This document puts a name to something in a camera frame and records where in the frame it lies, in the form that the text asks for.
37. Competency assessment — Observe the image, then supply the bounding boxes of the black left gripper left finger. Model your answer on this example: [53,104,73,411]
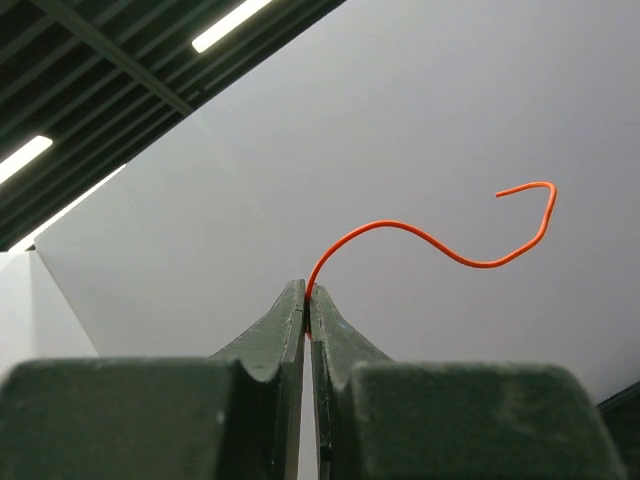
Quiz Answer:
[1,280,305,479]

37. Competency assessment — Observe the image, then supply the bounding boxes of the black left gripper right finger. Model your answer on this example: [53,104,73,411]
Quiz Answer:
[309,286,627,479]

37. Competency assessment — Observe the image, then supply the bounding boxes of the orange wire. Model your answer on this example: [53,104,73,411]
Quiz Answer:
[304,180,558,341]

